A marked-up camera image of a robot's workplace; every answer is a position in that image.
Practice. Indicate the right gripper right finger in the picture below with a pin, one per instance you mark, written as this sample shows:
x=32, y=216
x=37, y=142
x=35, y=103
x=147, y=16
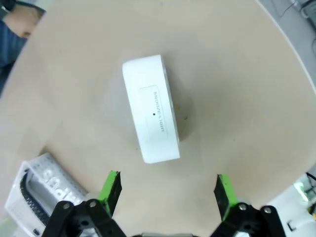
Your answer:
x=225, y=195

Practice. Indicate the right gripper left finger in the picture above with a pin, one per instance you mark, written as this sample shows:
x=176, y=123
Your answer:
x=108, y=192

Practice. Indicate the white alarm clock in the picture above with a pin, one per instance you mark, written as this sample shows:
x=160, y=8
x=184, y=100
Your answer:
x=150, y=108

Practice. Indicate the white perforated plastic basket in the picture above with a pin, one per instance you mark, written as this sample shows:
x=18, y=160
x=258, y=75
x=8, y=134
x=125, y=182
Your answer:
x=67, y=176

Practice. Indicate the person's left hand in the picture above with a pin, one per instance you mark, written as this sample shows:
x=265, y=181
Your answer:
x=23, y=23

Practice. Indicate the person in blue clothing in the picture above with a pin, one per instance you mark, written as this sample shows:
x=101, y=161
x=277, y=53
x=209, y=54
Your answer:
x=8, y=47

